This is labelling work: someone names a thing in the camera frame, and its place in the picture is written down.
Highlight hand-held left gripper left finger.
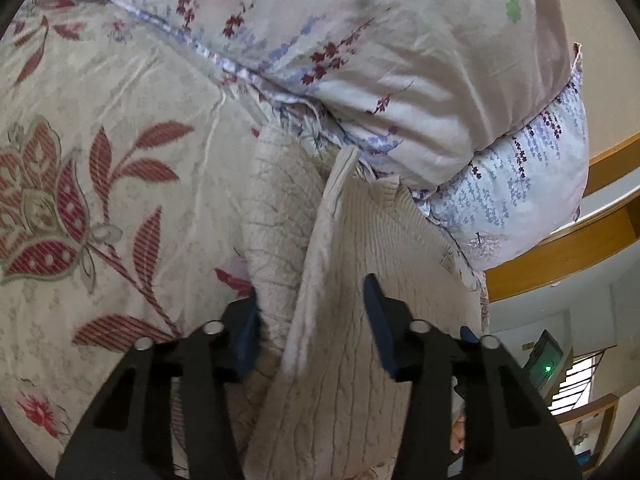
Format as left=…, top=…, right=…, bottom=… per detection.
left=55, top=287, right=263, bottom=480

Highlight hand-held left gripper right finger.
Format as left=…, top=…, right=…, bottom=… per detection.
left=362, top=274, right=583, bottom=480

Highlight cream cable-knit sweater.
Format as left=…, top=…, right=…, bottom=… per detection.
left=240, top=125, right=488, bottom=480

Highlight dark device with green light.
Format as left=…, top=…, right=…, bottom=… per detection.
left=521, top=329, right=574, bottom=392

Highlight pink pillow with tree print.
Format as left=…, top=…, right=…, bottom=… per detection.
left=412, top=42, right=589, bottom=272

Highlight window with grille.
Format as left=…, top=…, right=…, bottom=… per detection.
left=549, top=344, right=621, bottom=413

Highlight floral bed sheet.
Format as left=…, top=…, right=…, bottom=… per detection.
left=0, top=0, right=283, bottom=480

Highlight pink floral pillow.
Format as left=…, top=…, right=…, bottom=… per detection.
left=55, top=0, right=576, bottom=192

